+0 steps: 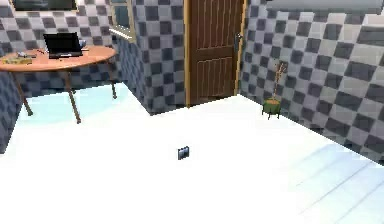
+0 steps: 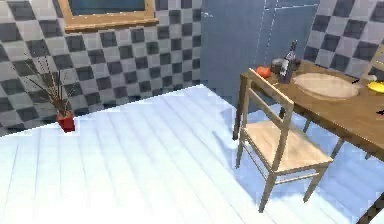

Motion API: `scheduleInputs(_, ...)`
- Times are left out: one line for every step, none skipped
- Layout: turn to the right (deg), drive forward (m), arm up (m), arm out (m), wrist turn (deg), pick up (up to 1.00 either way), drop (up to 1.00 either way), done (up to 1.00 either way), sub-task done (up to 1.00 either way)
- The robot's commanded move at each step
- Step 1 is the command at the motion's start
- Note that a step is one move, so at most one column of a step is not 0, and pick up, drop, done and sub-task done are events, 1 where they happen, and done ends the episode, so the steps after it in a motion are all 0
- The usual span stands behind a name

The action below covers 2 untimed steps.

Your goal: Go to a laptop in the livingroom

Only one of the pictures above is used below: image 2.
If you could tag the grey-blue room door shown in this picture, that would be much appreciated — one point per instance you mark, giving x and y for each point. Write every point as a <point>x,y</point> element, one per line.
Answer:
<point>233,50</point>

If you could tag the dark grey bowl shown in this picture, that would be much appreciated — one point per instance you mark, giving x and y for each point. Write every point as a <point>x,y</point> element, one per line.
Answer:
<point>277,65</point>

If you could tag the beige round plate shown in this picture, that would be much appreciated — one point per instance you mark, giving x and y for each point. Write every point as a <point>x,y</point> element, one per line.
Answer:
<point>326,86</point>

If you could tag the wooden framed window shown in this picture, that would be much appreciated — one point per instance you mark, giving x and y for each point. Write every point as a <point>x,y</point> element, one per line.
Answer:
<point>110,18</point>

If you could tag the red tomato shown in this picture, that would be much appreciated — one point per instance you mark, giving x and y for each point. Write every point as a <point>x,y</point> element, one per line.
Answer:
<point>263,71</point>

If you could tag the yellow round fruit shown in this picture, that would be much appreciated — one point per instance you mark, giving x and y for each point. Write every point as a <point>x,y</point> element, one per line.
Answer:
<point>376,87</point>

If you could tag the dark glass bottle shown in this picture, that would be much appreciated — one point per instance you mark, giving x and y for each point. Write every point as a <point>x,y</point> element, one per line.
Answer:
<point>287,66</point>

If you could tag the brown wooden dining table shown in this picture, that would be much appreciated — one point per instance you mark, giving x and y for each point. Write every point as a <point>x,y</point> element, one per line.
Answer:
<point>346,113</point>

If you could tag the light wooden chair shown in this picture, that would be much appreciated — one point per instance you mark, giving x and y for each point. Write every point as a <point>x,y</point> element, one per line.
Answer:
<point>372,65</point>
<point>283,143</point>

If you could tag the twig plant in red pot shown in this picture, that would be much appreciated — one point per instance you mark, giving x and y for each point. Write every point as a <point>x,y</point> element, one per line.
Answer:
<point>65,121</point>

